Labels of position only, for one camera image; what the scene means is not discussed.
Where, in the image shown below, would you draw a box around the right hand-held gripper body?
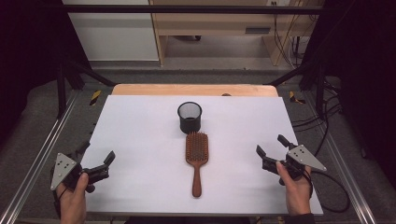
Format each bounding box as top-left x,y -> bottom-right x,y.
262,143 -> 328,187

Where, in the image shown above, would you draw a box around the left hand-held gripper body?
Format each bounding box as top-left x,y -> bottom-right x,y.
49,151 -> 111,194

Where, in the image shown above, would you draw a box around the wooden paddle hairbrush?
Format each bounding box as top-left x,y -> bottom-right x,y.
185,131 -> 210,199

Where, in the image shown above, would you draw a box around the black mesh cup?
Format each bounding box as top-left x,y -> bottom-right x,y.
177,101 -> 204,135

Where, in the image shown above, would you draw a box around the person's left hand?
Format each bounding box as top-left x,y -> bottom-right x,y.
56,172 -> 91,218

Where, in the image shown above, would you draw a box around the person's right hand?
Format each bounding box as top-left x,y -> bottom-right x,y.
276,161 -> 314,217

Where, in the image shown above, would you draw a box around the yellow black tape strip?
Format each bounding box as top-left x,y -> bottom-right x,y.
89,90 -> 103,106
288,90 -> 306,105

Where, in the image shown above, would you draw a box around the black metal stand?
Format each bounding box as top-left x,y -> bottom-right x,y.
55,58 -> 117,119
266,59 -> 329,117

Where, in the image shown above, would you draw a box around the light wooden table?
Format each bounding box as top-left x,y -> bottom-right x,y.
111,83 -> 279,98

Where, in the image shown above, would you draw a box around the dark curtain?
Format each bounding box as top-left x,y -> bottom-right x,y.
0,0 -> 92,147
302,0 -> 396,182

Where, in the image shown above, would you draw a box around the white cabinet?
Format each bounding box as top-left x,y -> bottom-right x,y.
61,0 -> 160,62

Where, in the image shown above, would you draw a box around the light wooden desk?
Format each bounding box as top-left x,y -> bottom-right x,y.
148,0 -> 325,67

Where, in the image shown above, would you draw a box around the aluminium rail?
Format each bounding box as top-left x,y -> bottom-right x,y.
0,90 -> 80,224
302,92 -> 378,224

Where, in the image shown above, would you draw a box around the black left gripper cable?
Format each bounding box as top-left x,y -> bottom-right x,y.
51,186 -> 68,217

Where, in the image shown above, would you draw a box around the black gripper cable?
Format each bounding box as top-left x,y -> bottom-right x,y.
51,186 -> 68,217
303,169 -> 351,215

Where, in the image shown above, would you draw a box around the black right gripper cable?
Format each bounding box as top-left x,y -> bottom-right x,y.
303,169 -> 351,215

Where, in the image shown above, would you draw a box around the black floor cables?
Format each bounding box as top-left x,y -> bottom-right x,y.
291,77 -> 344,157

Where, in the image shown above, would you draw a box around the hanging cables bundle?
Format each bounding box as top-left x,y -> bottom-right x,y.
271,1 -> 305,69

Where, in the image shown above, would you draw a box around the black horizontal frame bar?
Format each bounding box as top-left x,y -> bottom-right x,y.
61,4 -> 326,15

